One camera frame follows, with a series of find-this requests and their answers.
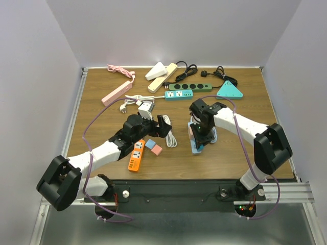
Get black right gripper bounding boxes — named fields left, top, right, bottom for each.
left=190, top=121, right=214, bottom=149

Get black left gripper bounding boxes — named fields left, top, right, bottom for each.
left=132, top=113, right=172, bottom=143

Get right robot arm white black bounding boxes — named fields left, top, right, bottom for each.
left=189, top=99, right=293, bottom=199

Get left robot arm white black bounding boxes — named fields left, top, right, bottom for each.
left=36, top=114, right=172, bottom=211

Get pink cube adapter with deer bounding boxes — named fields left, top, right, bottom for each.
left=188, top=125, right=194, bottom=140

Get light blue power strip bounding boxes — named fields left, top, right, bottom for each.
left=188, top=122, right=201, bottom=155

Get light blue cube adapter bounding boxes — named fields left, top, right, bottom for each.
left=145, top=139, right=156, bottom=150

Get teal power strip with USB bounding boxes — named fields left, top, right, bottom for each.
left=165, top=90, right=194, bottom=101

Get cream power strip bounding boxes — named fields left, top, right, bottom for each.
left=148, top=63, right=177, bottom=93

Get dark green power strip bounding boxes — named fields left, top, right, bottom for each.
left=168, top=83, right=213, bottom=92

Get teal triangular power socket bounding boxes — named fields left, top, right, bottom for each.
left=216, top=81, right=243, bottom=100

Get orange power strip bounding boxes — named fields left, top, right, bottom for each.
left=128, top=139, right=145, bottom=172

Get pink power strip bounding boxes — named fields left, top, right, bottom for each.
left=101, top=81, right=133, bottom=106

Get white triangular power socket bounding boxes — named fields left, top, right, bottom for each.
left=145, top=62, right=167, bottom=81

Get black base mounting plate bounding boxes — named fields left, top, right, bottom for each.
left=95, top=179, right=266, bottom=214

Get light blue coiled cable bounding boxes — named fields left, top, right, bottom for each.
left=189, top=116, right=218, bottom=143

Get white coiled cable of orange strip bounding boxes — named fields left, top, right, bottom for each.
left=162, top=114, right=178, bottom=148

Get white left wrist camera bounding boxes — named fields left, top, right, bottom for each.
left=138, top=101, right=154, bottom=120

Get white coiled cable with plug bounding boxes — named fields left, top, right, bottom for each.
left=119, top=94, right=166, bottom=113

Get black coiled cable left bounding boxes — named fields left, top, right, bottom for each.
left=163, top=60, right=199, bottom=88

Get black coiled cable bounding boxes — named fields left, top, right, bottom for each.
left=201, top=65, right=238, bottom=89
left=163, top=60, right=199, bottom=88

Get black coiled cable right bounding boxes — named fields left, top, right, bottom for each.
left=201, top=65, right=238, bottom=89

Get pink coiled cable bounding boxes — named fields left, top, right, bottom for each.
left=106, top=64, right=135, bottom=84

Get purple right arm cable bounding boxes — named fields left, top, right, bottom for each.
left=194, top=95, right=281, bottom=220

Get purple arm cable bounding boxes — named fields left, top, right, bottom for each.
left=194, top=95, right=281, bottom=220
left=81, top=98, right=143, bottom=223

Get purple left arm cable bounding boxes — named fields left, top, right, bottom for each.
left=81, top=98, right=143, bottom=223

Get aluminium rail frame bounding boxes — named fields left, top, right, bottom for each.
left=41, top=68, right=315, bottom=244

